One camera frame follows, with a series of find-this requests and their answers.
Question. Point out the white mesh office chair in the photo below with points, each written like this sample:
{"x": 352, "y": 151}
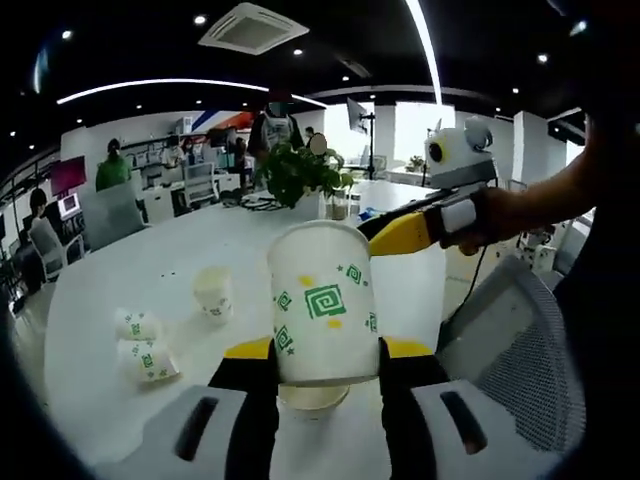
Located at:
{"x": 200, "y": 180}

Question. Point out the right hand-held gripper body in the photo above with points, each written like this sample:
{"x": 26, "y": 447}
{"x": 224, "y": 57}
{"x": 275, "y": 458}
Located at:
{"x": 460, "y": 160}

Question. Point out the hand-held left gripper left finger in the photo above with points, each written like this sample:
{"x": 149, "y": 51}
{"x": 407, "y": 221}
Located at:
{"x": 245, "y": 430}

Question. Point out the grey fabric office chair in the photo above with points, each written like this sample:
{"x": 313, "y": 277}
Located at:
{"x": 107, "y": 217}

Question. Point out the green potted plant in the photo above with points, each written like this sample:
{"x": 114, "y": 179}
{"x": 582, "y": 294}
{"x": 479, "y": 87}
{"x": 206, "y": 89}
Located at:
{"x": 300, "y": 172}

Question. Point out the green patterned paper cup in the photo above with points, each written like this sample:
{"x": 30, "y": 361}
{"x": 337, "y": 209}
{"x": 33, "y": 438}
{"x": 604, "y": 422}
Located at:
{"x": 212, "y": 300}
{"x": 135, "y": 325}
{"x": 325, "y": 300}
{"x": 147, "y": 362}

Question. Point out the person's right hand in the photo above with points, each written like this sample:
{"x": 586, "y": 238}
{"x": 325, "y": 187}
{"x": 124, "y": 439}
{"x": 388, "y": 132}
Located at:
{"x": 500, "y": 220}

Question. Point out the person's black shirt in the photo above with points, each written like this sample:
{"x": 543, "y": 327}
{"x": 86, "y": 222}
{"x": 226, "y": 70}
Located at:
{"x": 600, "y": 325}

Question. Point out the grey mesh office chair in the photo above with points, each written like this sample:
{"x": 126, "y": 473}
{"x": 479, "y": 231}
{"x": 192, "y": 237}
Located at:
{"x": 520, "y": 350}

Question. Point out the pink lit monitor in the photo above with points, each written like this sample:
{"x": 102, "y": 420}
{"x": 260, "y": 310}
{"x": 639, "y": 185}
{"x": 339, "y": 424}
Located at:
{"x": 67, "y": 175}

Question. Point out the black monitor on pole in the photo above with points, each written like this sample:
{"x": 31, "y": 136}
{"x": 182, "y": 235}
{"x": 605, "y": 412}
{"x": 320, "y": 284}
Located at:
{"x": 357, "y": 115}

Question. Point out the straight ceiling light strip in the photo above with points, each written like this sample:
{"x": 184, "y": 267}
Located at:
{"x": 425, "y": 45}

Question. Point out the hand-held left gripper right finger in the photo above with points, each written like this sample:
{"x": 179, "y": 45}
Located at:
{"x": 405, "y": 430}

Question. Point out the white table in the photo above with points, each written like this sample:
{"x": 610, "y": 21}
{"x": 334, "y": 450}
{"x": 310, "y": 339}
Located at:
{"x": 175, "y": 250}

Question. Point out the blue packet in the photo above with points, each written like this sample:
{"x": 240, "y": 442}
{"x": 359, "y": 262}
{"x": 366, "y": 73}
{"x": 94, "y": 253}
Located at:
{"x": 366, "y": 213}

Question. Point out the glass jar with brown filling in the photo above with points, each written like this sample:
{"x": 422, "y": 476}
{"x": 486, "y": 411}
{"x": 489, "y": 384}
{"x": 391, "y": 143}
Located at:
{"x": 339, "y": 210}

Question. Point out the ceiling air conditioner vent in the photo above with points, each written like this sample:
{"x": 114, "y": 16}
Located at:
{"x": 252, "y": 29}

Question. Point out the long curved ceiling light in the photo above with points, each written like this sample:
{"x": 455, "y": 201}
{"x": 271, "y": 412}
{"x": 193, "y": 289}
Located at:
{"x": 175, "y": 80}

